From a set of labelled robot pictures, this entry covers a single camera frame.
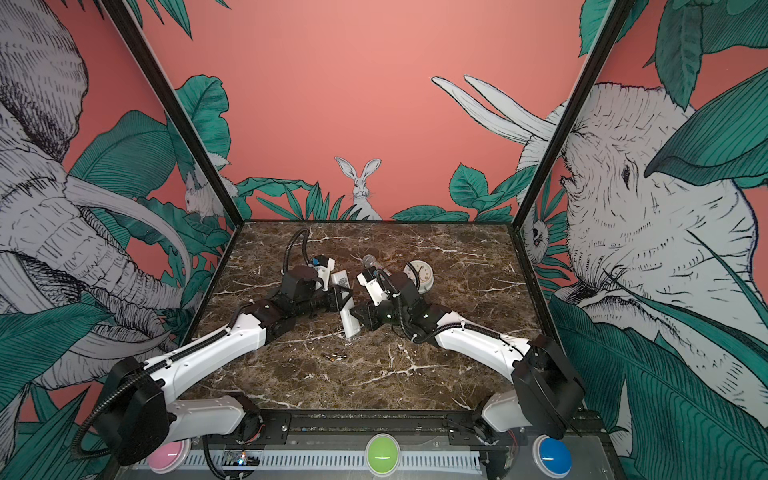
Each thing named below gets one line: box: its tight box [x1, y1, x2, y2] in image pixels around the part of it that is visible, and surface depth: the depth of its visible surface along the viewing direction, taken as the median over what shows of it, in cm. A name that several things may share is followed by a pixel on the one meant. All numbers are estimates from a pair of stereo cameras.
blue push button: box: [532, 434, 573, 479], surface depth 71 cm
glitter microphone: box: [362, 254, 385, 271], surface depth 106 cm
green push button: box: [365, 432, 401, 478], surface depth 70 cm
